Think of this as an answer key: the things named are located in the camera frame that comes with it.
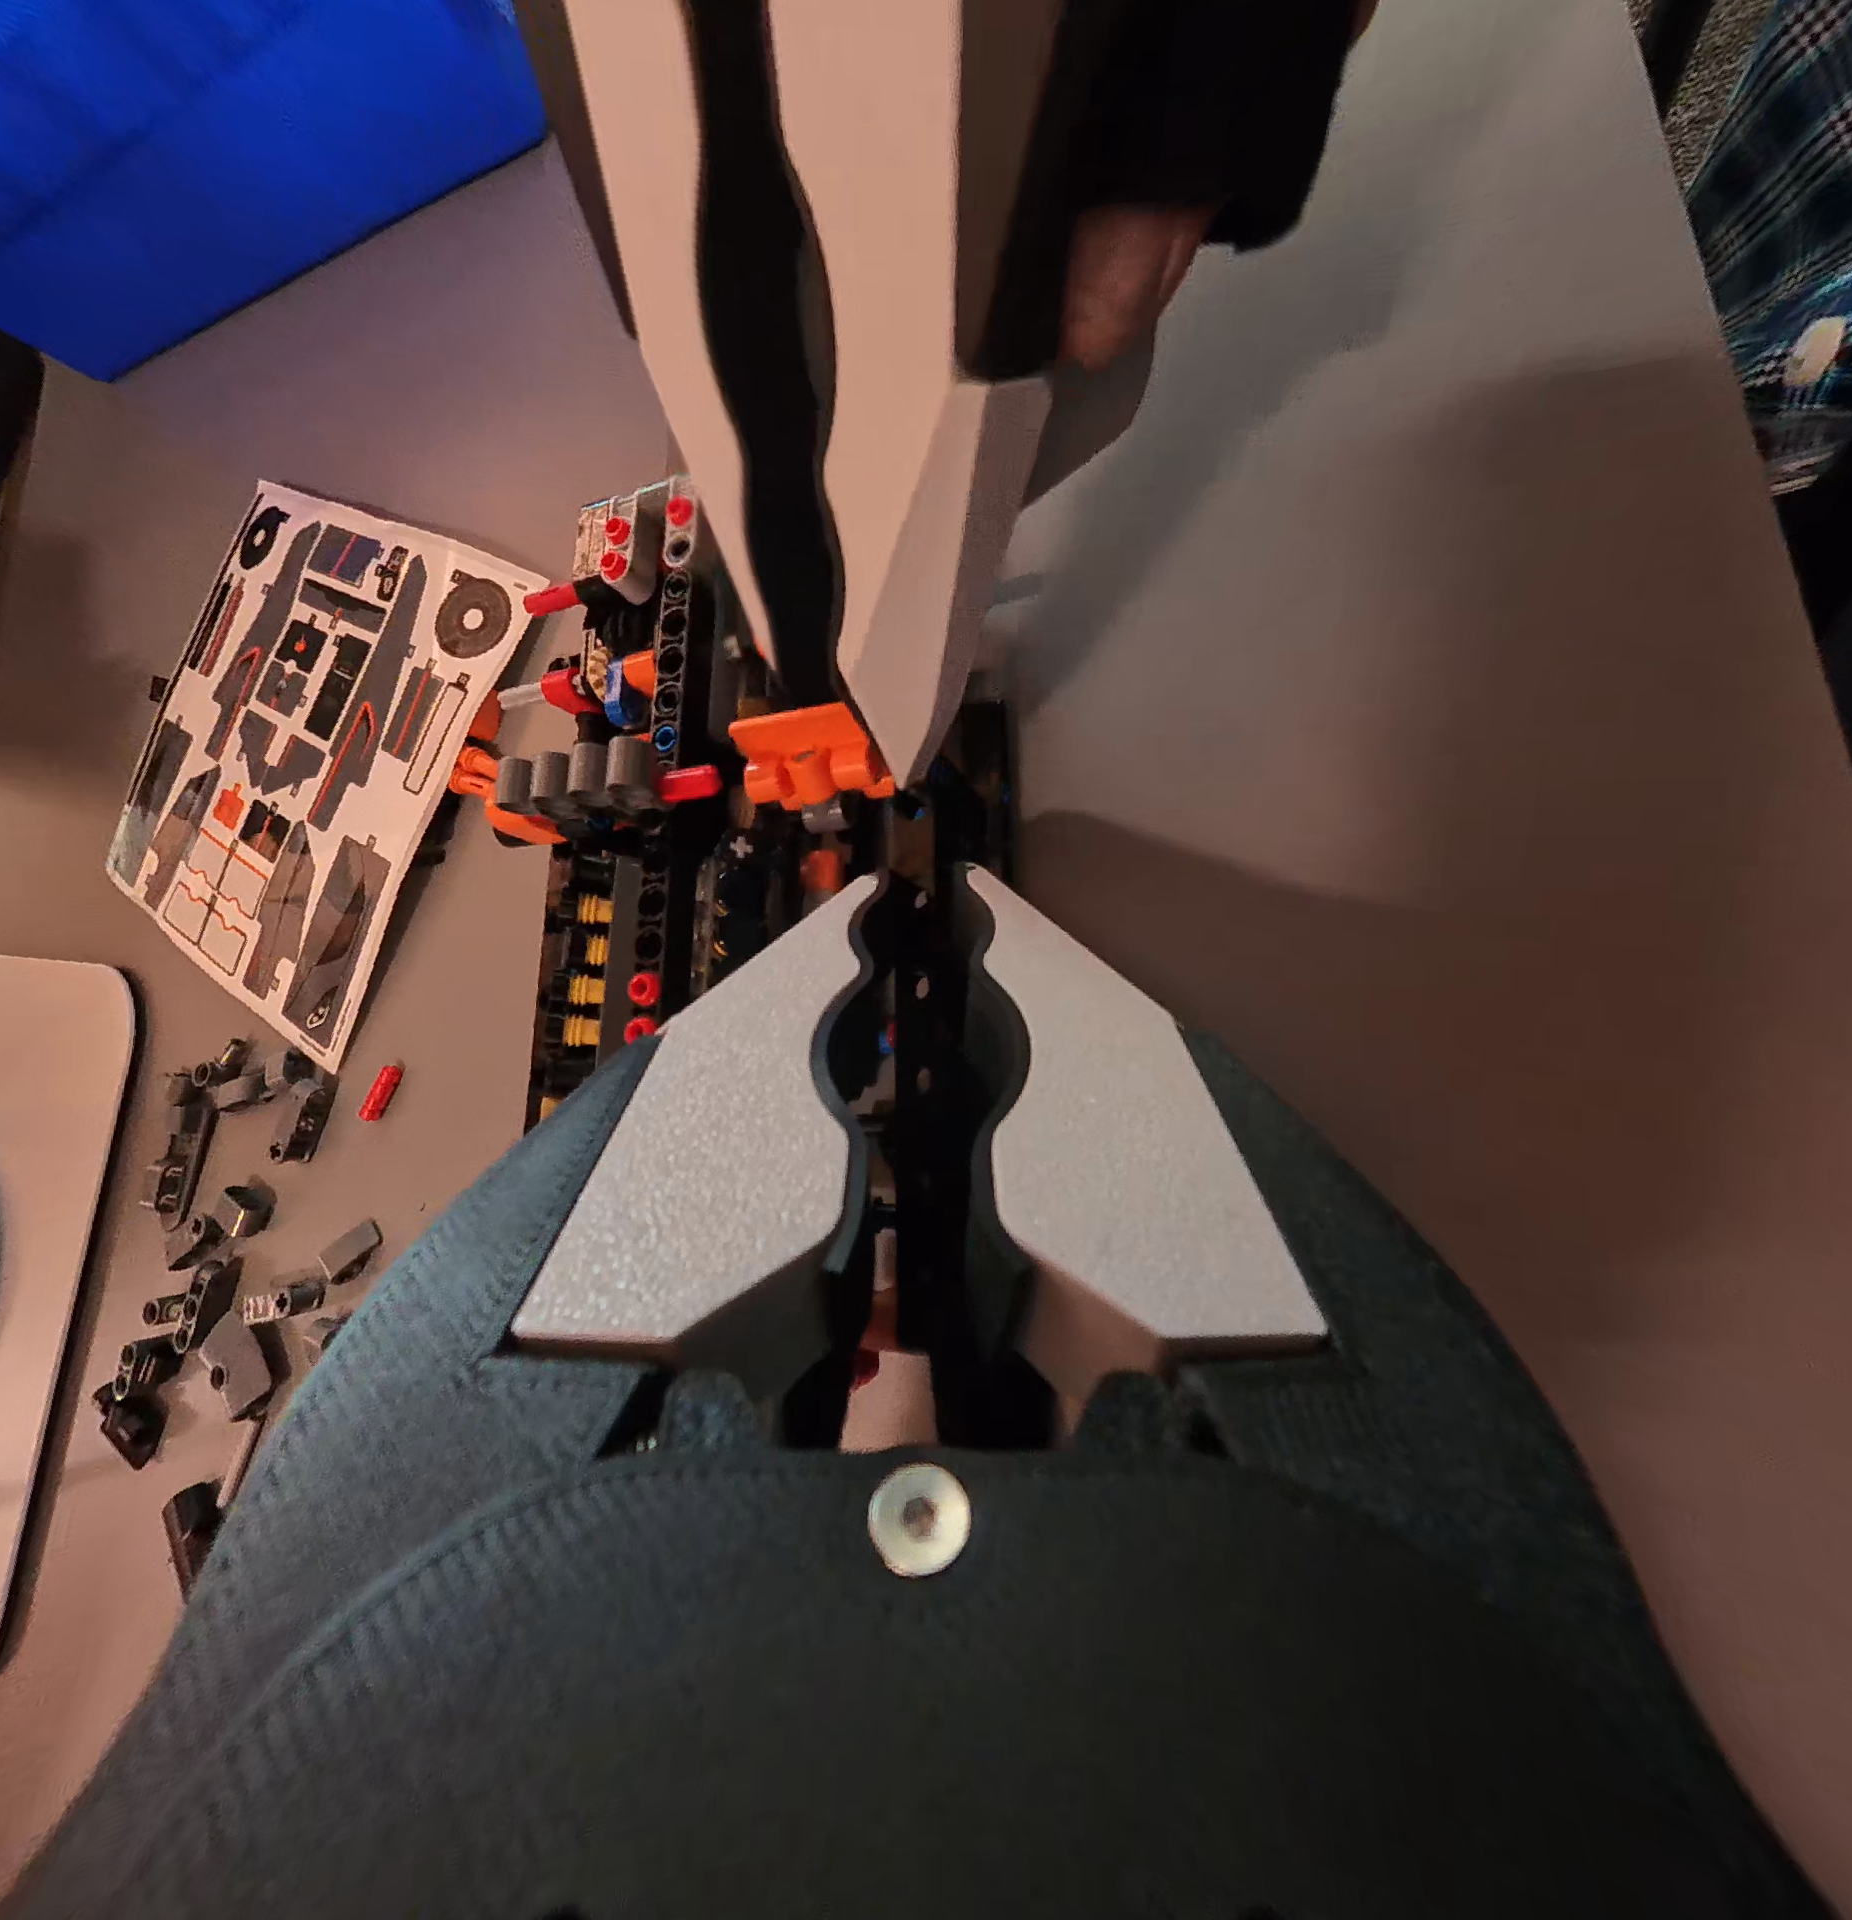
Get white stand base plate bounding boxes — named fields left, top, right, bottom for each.
left=0, top=953, right=138, bottom=1689

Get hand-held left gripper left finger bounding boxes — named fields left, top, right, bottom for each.
left=509, top=873, right=886, bottom=1449

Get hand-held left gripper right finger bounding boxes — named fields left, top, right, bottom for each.
left=964, top=864, right=1333, bottom=1442

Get person's dark pants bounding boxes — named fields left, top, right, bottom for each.
left=1773, top=466, right=1852, bottom=714

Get blue plastic bin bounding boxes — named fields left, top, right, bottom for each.
left=0, top=0, right=554, bottom=383

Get pile of dark grey lego pieces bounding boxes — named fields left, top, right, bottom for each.
left=93, top=1037, right=389, bottom=1598

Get person's right hand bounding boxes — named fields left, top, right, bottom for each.
left=1066, top=199, right=1218, bottom=372

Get black lego car assembly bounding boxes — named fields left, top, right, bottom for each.
left=450, top=477, right=1025, bottom=1427

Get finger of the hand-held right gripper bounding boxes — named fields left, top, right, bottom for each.
left=732, top=0, right=1056, bottom=790
left=513, top=0, right=812, bottom=673

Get orange lego connector piece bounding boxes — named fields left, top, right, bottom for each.
left=728, top=701, right=896, bottom=815

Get lego sticker sheet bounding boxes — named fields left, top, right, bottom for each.
left=106, top=481, right=554, bottom=1074

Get person's plaid shirt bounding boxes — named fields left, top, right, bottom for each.
left=1675, top=0, right=1852, bottom=496

